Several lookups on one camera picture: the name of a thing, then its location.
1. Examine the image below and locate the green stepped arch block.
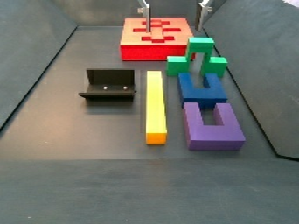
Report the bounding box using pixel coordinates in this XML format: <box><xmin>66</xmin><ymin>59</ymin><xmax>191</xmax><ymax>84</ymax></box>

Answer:
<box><xmin>166</xmin><ymin>37</ymin><xmax>229</xmax><ymax>77</ymax></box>

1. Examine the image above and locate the black angle fixture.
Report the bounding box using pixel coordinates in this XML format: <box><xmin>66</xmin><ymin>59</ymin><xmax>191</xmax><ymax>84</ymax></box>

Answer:
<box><xmin>79</xmin><ymin>68</ymin><xmax>137</xmax><ymax>100</ymax></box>

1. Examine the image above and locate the blue U-shaped block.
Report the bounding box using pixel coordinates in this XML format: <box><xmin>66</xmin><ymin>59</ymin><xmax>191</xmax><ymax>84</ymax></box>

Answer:
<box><xmin>178</xmin><ymin>73</ymin><xmax>229</xmax><ymax>108</ymax></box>

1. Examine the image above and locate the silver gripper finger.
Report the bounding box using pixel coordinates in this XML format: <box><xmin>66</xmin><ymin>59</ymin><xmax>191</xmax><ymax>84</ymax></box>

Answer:
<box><xmin>195</xmin><ymin>0</ymin><xmax>213</xmax><ymax>31</ymax></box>
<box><xmin>138</xmin><ymin>0</ymin><xmax>151</xmax><ymax>32</ymax></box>

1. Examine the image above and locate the yellow long bar block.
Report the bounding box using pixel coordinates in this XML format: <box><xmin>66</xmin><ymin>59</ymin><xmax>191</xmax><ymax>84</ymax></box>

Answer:
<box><xmin>146</xmin><ymin>71</ymin><xmax>167</xmax><ymax>144</ymax></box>

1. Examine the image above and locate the red board with slots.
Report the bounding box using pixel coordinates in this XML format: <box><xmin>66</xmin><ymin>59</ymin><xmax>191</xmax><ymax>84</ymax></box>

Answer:
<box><xmin>119</xmin><ymin>17</ymin><xmax>193</xmax><ymax>61</ymax></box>

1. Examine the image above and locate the purple U-shaped block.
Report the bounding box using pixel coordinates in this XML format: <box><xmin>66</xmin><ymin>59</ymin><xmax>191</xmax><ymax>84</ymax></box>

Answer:
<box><xmin>183</xmin><ymin>102</ymin><xmax>246</xmax><ymax>151</ymax></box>

